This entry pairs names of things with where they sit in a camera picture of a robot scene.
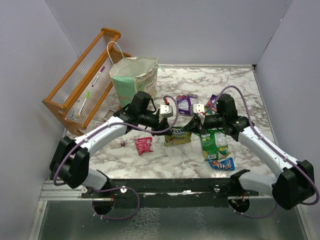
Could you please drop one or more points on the purple Fox's candy bag right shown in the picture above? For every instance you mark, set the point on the purple Fox's candy bag right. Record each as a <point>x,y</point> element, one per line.
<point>208,105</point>

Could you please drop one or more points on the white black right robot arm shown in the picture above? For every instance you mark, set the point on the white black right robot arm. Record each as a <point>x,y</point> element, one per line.
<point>293,181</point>

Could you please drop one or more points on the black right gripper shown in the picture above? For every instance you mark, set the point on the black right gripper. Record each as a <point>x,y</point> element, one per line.
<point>196,125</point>

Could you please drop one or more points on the black front mounting rail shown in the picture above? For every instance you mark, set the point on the black front mounting rail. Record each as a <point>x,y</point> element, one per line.
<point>168,193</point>

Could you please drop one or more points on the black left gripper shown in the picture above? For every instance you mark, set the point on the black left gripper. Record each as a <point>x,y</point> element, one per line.
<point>163,124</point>

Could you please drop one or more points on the open cardboard box sleeve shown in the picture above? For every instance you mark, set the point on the open cardboard box sleeve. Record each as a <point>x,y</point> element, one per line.
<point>108,115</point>

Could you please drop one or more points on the green yellow Fox's spring tea bag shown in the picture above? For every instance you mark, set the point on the green yellow Fox's spring tea bag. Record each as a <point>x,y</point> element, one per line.
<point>179,137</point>

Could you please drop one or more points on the red white small card box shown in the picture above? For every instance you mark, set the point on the red white small card box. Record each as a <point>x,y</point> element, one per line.
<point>98,124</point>

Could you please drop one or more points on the wooden rack with clear slats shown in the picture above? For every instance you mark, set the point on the wooden rack with clear slats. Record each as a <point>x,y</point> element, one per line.
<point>66,98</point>

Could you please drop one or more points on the green white marker pen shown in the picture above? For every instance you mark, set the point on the green white marker pen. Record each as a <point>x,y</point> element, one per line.
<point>83,103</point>

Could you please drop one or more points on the blue M&M's packet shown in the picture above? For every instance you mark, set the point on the blue M&M's packet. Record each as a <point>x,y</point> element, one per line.
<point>223,165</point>

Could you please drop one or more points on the pink red snack packet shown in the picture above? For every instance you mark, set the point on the pink red snack packet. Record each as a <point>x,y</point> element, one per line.
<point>143,145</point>

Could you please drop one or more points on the green candy bag back side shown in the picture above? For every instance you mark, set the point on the green candy bag back side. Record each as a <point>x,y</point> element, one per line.
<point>214,145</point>

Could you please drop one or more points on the purple Fox's candy bag left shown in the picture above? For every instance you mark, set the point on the purple Fox's candy bag left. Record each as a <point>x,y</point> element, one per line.
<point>185,103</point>

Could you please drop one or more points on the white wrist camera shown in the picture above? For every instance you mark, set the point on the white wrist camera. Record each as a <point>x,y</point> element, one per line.
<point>166,111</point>
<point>198,109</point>

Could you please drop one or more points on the green paper gift bag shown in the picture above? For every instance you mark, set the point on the green paper gift bag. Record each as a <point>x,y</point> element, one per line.
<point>133,74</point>

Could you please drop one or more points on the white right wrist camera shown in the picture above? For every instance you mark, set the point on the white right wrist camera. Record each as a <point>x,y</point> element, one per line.
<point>198,109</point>

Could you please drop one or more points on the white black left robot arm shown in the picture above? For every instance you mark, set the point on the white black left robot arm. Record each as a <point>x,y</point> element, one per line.
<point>70,163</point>

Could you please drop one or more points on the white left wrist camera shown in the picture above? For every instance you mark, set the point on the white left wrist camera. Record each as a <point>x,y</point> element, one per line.
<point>166,111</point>

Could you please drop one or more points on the purple fox's candy bag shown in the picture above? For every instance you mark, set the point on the purple fox's candy bag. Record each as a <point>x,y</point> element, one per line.
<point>208,105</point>
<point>185,103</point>

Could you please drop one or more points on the small beige eraser block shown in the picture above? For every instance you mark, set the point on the small beige eraser block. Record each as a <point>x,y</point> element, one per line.
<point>115,146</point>

